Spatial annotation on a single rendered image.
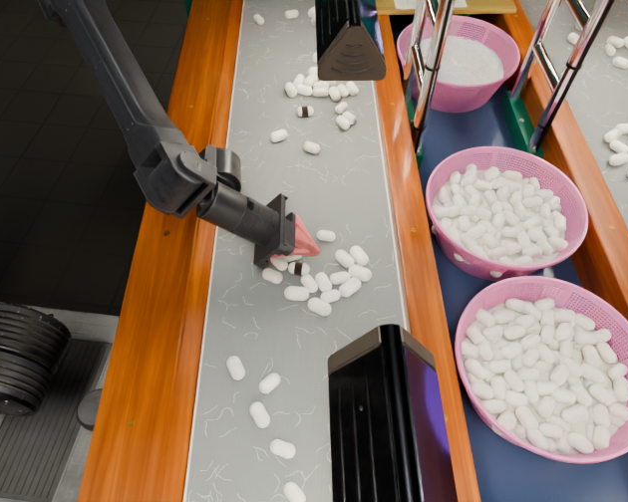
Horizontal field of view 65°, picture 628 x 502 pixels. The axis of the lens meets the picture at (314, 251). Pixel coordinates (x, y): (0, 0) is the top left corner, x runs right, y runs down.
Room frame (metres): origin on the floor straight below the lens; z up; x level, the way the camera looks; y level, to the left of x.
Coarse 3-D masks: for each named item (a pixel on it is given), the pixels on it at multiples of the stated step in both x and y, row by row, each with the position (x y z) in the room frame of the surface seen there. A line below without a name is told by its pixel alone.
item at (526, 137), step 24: (552, 0) 0.88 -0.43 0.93; (576, 0) 0.81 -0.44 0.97; (600, 0) 0.73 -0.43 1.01; (600, 24) 0.72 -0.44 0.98; (528, 48) 0.89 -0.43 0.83; (576, 48) 0.73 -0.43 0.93; (528, 72) 0.87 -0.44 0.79; (552, 72) 0.78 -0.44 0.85; (576, 72) 0.72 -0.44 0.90; (504, 96) 0.90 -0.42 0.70; (552, 96) 0.73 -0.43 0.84; (528, 120) 0.81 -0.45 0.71; (552, 120) 0.72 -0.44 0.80; (528, 144) 0.73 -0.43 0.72
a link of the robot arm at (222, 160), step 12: (180, 156) 0.45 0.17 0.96; (192, 156) 0.46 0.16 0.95; (204, 156) 0.51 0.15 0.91; (216, 156) 0.52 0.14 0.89; (228, 156) 0.53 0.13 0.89; (192, 168) 0.44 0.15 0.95; (204, 168) 0.45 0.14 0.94; (216, 168) 0.47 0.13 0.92; (228, 168) 0.50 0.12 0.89; (240, 168) 0.53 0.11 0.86; (204, 180) 0.44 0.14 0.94; (240, 180) 0.50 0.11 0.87; (204, 192) 0.43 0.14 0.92; (192, 204) 0.43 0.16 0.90; (180, 216) 0.42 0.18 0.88
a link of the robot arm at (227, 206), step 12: (216, 180) 0.46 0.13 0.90; (228, 180) 0.48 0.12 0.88; (216, 192) 0.44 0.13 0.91; (228, 192) 0.45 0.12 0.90; (204, 204) 0.43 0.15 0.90; (216, 204) 0.43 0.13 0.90; (228, 204) 0.43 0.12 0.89; (240, 204) 0.44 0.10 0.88; (204, 216) 0.42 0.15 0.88; (216, 216) 0.42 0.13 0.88; (228, 216) 0.42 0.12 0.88; (240, 216) 0.43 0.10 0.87; (228, 228) 0.42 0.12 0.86
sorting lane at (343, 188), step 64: (256, 0) 1.23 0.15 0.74; (256, 64) 0.97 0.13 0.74; (256, 128) 0.76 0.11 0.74; (320, 128) 0.76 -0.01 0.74; (256, 192) 0.59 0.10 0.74; (320, 192) 0.59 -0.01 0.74; (384, 192) 0.59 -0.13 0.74; (320, 256) 0.45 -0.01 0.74; (384, 256) 0.45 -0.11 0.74; (256, 320) 0.33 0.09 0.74; (320, 320) 0.33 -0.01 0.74; (384, 320) 0.33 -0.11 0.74; (256, 384) 0.24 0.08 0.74; (320, 384) 0.24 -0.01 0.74; (192, 448) 0.15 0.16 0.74; (256, 448) 0.15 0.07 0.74; (320, 448) 0.15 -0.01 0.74
